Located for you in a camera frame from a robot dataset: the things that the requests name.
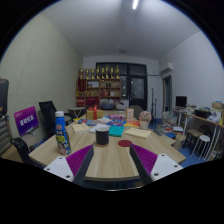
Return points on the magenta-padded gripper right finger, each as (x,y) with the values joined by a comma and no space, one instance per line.
(146,159)

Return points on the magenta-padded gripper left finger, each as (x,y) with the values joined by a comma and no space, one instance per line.
(78,160)

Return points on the blue drink bottle white cap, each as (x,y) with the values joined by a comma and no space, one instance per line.
(62,136)

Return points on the flat round red coaster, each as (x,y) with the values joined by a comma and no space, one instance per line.
(125,143)

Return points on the pale yellow book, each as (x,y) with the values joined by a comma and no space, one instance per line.
(138,133)

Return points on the beige book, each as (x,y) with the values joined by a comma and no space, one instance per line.
(81,128)

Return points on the black cup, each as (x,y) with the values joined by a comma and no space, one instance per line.
(102,136)

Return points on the orange book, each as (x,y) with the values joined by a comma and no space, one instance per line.
(132,124)

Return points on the white paper booklet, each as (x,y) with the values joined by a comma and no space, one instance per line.
(96,126)

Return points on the teal book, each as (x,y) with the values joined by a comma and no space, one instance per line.
(116,131)

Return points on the pink flowers in white pot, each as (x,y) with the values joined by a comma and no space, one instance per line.
(145,117)

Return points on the small orange standing box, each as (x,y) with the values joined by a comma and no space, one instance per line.
(130,114)

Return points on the yellow gift box red ribbon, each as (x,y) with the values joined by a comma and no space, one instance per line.
(94,114)

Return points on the small round side table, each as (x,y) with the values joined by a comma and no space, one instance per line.
(76,110)

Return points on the pink flat box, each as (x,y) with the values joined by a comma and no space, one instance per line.
(116,117)

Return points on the black office chair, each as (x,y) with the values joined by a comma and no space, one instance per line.
(48,116)

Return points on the black chair armrest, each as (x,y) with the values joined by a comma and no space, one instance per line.
(21,146)

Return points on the white round stool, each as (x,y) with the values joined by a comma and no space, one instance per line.
(202,138)

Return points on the purple sign board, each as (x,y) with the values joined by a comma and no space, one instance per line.
(26,120)

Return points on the black computer monitor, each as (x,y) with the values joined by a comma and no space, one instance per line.
(181,101)

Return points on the cluttered side desk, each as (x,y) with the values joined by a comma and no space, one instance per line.
(203,116)

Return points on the wooden shelf unit with trophies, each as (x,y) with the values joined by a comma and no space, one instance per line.
(98,90)

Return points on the black framed glass door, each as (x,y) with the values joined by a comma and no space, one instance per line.
(137,86)

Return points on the grey striped chair back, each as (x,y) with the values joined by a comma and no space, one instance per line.
(4,133)

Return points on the black case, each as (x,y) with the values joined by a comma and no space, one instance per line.
(3,96)

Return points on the ceiling tube light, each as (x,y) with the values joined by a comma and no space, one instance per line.
(135,4)

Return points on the white wall air conditioner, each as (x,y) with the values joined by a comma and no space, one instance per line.
(166,67)

